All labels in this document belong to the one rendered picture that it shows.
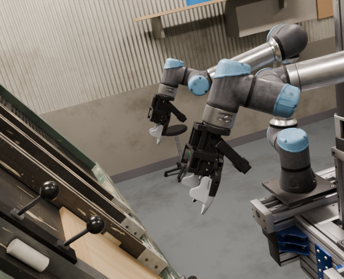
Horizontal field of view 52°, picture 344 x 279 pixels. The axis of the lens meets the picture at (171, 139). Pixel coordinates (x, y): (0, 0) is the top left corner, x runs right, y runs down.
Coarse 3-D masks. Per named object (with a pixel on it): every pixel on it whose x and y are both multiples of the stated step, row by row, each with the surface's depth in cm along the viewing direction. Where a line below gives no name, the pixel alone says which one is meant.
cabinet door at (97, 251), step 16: (64, 208) 114; (64, 224) 104; (80, 224) 113; (80, 240) 100; (96, 240) 113; (80, 256) 89; (96, 256) 100; (112, 256) 111; (128, 256) 125; (112, 272) 98; (128, 272) 110; (144, 272) 124
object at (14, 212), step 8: (48, 184) 66; (56, 184) 67; (40, 192) 66; (48, 192) 65; (56, 192) 66; (32, 200) 69; (40, 200) 68; (48, 200) 66; (24, 208) 69; (16, 216) 70
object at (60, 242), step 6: (96, 216) 72; (90, 222) 71; (96, 222) 71; (102, 222) 72; (90, 228) 71; (96, 228) 70; (102, 228) 71; (78, 234) 74; (84, 234) 73; (60, 240) 75; (72, 240) 74; (60, 246) 75; (66, 246) 76
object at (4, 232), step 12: (0, 228) 68; (12, 228) 69; (0, 240) 68; (12, 240) 69; (24, 240) 70; (36, 240) 71; (48, 252) 73; (48, 264) 73; (60, 264) 74; (72, 264) 75; (84, 264) 80; (60, 276) 75; (72, 276) 76; (84, 276) 77; (96, 276) 80
